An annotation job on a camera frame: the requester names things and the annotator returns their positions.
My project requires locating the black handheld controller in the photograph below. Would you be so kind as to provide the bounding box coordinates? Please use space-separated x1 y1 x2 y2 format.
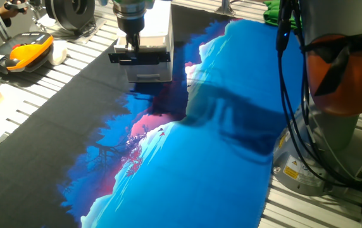
3 0 42 13

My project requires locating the wide black cable strap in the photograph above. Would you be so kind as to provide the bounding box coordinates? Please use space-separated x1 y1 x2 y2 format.
303 30 362 98

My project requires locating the white plastic drawer cabinet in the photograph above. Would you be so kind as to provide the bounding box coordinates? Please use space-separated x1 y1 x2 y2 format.
113 0 175 84

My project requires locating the green cloth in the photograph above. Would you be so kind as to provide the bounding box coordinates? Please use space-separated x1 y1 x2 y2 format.
262 0 299 29

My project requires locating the black round speaker object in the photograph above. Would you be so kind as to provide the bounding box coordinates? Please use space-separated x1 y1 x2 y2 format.
44 0 96 32

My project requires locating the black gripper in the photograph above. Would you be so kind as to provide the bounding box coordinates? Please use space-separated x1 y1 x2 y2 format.
117 17 146 60

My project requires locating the orange black teach pendant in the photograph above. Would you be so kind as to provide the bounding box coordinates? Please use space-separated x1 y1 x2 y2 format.
0 31 54 75

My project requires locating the grey flat base plate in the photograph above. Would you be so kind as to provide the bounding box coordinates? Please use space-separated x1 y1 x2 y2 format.
38 14 108 45

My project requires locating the metal post with base bracket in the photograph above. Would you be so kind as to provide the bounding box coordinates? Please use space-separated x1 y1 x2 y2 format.
215 0 236 16

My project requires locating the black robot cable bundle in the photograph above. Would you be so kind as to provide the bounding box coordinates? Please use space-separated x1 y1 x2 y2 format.
275 0 362 193

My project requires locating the blue black printed mat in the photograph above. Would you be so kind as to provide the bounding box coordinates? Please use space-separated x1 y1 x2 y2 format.
0 1 308 228

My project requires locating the person's left hand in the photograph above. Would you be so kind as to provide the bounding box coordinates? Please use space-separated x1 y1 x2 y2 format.
0 1 29 20

